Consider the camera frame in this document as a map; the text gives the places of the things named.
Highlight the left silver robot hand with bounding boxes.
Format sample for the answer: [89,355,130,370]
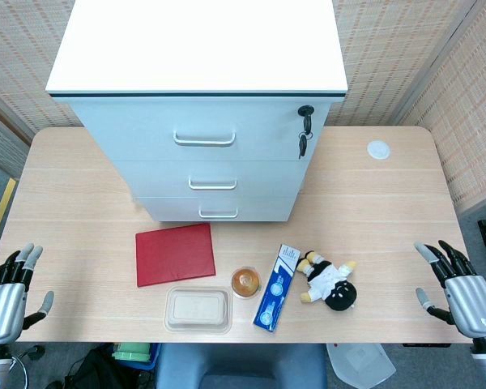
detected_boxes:
[0,242,55,347]

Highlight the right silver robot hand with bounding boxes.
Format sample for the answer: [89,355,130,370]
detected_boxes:
[413,239,486,338]

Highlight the white shallow drawer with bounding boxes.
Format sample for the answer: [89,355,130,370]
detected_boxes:
[135,195,299,224]

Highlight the white middle-size drawer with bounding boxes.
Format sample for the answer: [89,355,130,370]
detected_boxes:
[113,159,311,199]

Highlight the white drawer with lock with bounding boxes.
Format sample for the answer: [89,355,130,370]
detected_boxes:
[66,99,332,162]

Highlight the white drawer cabinet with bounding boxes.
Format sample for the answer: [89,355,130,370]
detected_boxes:
[45,0,349,224]

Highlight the black backpack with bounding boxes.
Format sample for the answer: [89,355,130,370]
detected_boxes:
[62,344,141,389]

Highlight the white plastic bag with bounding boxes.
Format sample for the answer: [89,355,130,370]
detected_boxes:
[326,343,397,389]

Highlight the black and white plush doll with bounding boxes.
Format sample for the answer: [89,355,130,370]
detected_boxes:
[293,250,358,313]

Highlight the green plastic box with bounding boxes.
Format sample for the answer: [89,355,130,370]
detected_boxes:
[112,343,151,362]

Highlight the red booklet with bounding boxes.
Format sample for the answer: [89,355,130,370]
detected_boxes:
[134,222,217,288]

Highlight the blue toothpaste box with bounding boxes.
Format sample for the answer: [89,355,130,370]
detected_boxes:
[253,243,301,334]

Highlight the clear plastic food container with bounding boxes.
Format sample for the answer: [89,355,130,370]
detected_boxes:
[164,285,233,335]

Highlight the black hanging key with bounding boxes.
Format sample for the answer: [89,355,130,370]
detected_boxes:
[297,131,313,159]

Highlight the blue grey chair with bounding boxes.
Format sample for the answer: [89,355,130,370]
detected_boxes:
[156,343,328,389]

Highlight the black key in lock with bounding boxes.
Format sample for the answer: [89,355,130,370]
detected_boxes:
[297,105,315,133]

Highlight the white round cable grommet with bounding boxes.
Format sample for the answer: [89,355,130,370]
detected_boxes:
[366,139,391,160]

